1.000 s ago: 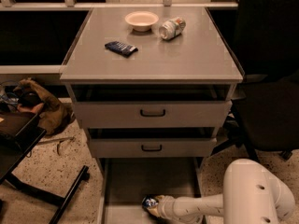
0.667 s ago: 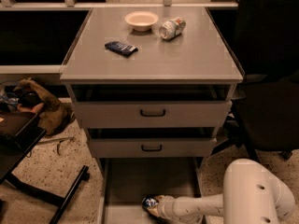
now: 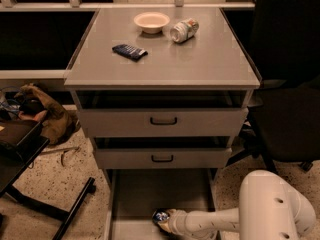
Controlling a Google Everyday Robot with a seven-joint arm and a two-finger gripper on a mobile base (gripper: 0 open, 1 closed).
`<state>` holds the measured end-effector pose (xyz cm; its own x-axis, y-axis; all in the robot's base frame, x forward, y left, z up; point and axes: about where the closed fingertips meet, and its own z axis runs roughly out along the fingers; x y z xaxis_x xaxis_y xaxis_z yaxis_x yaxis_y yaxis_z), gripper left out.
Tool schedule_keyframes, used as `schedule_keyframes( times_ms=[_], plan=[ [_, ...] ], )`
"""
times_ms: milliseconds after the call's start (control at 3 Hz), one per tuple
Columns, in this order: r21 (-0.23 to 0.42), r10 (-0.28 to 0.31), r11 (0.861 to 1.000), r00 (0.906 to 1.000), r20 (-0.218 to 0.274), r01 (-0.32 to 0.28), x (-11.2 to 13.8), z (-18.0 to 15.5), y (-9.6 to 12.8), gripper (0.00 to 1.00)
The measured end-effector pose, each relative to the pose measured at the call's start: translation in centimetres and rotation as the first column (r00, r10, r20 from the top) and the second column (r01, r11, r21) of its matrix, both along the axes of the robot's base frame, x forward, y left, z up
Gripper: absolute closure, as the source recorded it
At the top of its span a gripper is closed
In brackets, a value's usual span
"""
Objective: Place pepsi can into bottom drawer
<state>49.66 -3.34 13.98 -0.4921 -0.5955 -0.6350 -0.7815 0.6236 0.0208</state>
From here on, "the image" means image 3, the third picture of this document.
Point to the black office chair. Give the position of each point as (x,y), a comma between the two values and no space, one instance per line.
(284,113)

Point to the white bowl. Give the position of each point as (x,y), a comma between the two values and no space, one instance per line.
(151,22)

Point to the grey drawer cabinet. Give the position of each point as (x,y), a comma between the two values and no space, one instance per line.
(212,60)

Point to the top grey drawer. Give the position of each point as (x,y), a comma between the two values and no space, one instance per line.
(115,113)

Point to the dark blue snack packet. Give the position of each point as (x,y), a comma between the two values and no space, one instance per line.
(129,52)

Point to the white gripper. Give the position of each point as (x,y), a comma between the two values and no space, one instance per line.
(177,220)

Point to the black middle drawer handle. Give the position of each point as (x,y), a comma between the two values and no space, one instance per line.
(161,159)

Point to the black top drawer handle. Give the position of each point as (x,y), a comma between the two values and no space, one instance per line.
(163,122)

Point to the black drawer handle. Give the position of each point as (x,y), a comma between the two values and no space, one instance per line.
(161,159)
(163,122)

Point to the silver soda can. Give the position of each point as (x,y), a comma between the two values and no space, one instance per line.
(184,30)

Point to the brown cloth bag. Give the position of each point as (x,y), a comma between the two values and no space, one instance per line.
(35,104)

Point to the grey drawer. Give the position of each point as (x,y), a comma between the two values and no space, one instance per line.
(115,113)
(161,152)
(137,194)

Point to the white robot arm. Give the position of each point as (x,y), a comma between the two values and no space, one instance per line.
(269,209)

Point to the blue pepsi can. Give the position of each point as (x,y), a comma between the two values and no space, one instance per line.
(160,216)

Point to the bottom grey drawer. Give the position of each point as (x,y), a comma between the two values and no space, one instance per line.
(137,194)

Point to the middle grey drawer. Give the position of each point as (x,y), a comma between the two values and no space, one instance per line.
(161,152)

